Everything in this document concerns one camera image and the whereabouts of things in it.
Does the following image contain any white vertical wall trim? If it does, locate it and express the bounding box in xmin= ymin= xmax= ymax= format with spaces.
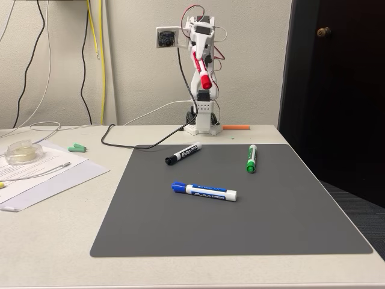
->
xmin=100 ymin=0 xmax=117 ymax=126

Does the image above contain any grey mat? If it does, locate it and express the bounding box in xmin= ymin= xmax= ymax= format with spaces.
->
xmin=89 ymin=143 xmax=374 ymax=258

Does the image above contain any blank white paper sheet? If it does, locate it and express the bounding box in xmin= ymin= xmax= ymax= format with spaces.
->
xmin=0 ymin=158 xmax=111 ymax=213

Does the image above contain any dark wooden door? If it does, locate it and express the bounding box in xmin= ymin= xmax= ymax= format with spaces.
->
xmin=278 ymin=0 xmax=385 ymax=208

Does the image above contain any white gripper camera box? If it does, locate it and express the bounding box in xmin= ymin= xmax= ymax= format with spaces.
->
xmin=155 ymin=25 xmax=191 ymax=49

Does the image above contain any clear plastic tape container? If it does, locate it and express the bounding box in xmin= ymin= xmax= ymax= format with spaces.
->
xmin=5 ymin=139 xmax=46 ymax=166

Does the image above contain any white charging cable with plug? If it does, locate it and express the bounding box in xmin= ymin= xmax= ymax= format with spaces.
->
xmin=0 ymin=162 xmax=72 ymax=182

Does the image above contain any black hanging cable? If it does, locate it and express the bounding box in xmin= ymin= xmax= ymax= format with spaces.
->
xmin=11 ymin=0 xmax=46 ymax=129
xmin=80 ymin=0 xmax=93 ymax=125

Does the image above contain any short yellow cable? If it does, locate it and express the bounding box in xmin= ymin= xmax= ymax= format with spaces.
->
xmin=86 ymin=0 xmax=101 ymax=60

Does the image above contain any long yellow cable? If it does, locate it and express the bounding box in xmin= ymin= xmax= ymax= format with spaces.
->
xmin=98 ymin=0 xmax=106 ymax=125

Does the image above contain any blue dry-erase marker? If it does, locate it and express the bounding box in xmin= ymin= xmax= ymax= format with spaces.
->
xmin=171 ymin=181 xmax=238 ymax=202

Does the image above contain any printed white paper sheet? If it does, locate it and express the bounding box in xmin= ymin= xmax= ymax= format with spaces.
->
xmin=0 ymin=138 xmax=90 ymax=199

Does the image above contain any black dry-erase marker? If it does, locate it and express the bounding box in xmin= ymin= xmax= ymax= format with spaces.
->
xmin=164 ymin=141 xmax=202 ymax=166

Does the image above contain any white looped cable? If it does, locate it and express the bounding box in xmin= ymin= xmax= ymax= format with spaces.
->
xmin=29 ymin=121 xmax=62 ymax=145

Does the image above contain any white robot power cable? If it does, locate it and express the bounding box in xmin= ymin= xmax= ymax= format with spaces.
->
xmin=123 ymin=100 xmax=195 ymax=126

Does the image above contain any red dry-erase marker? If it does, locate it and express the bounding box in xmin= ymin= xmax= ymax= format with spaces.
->
xmin=191 ymin=51 xmax=213 ymax=90

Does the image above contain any green dry-erase marker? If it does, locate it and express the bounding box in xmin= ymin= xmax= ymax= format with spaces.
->
xmin=245 ymin=144 xmax=258 ymax=174

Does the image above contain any thin white wall cable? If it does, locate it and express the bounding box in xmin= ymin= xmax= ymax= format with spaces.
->
xmin=0 ymin=0 xmax=52 ymax=139
xmin=0 ymin=0 xmax=15 ymax=42

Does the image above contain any black camera cable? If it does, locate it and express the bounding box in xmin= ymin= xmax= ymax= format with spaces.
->
xmin=100 ymin=46 xmax=199 ymax=151

